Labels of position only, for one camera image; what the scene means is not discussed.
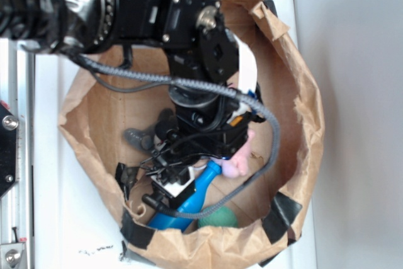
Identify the lower metal bracket bolt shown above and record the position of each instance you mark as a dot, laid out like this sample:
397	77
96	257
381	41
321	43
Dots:
14	255

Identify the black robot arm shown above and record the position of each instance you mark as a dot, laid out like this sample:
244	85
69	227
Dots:
206	62

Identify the brown paper bag bin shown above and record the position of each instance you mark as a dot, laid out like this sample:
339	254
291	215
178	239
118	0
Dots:
271	211

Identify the blue plastic bottle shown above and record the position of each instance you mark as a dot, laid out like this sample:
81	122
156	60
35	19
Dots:
166	218

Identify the aluminium frame rail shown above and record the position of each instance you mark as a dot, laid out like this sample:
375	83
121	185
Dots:
16	88

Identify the black and white wrist camera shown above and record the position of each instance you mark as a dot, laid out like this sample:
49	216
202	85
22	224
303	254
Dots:
170	188

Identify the green ball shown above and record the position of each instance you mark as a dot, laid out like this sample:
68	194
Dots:
223	217

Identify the black bracket with bolt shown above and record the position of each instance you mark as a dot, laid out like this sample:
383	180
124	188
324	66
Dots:
9	143

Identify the pink plush rabbit toy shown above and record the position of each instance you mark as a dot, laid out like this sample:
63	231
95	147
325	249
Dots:
238	165

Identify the grey plush donkey toy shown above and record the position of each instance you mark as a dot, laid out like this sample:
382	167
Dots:
149	138

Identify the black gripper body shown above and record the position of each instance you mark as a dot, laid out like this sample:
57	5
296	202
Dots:
196	137

